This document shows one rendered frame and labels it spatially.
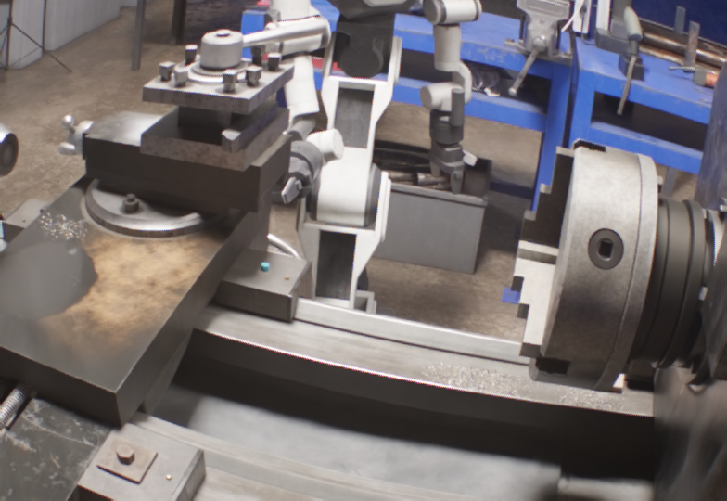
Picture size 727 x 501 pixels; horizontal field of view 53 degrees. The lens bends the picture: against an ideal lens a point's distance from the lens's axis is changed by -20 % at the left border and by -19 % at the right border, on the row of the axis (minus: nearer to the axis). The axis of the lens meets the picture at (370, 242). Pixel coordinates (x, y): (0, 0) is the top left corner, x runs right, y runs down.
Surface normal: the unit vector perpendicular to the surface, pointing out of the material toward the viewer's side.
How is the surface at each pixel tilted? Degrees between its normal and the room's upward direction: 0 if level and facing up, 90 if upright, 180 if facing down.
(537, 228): 84
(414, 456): 27
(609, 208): 37
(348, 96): 71
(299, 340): 0
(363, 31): 102
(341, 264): 88
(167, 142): 90
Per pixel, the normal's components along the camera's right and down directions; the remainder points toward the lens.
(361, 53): -0.09, 0.65
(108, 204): 0.10, -0.87
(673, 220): 0.03, -0.70
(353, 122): -0.04, 0.17
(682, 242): -0.05, -0.44
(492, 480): 0.41, -0.73
